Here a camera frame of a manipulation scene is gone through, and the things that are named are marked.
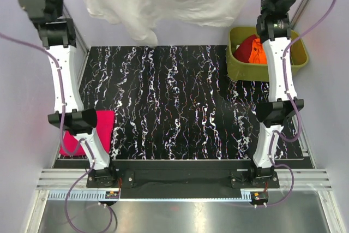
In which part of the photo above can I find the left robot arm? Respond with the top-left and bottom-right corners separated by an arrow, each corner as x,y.
18,0 -> 118,188

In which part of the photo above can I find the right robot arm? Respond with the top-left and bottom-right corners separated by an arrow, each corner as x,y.
247,0 -> 304,188

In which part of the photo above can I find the orange t-shirt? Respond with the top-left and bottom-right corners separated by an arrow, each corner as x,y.
248,38 -> 267,64

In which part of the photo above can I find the dark red t-shirt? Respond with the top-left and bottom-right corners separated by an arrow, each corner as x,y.
233,34 -> 259,63

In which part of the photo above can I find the olive green plastic bin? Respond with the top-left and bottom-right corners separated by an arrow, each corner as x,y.
226,26 -> 309,82

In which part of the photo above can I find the folded pink t-shirt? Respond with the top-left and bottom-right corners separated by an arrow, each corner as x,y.
64,110 -> 115,153

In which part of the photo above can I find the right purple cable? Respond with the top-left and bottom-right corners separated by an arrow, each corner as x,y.
223,0 -> 339,206

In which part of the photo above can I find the purple cable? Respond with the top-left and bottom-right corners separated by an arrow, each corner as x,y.
223,0 -> 339,206
0,32 -> 118,231

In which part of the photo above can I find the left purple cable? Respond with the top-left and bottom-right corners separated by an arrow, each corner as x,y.
0,32 -> 118,231

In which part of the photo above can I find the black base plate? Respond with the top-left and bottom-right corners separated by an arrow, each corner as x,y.
87,160 -> 279,201

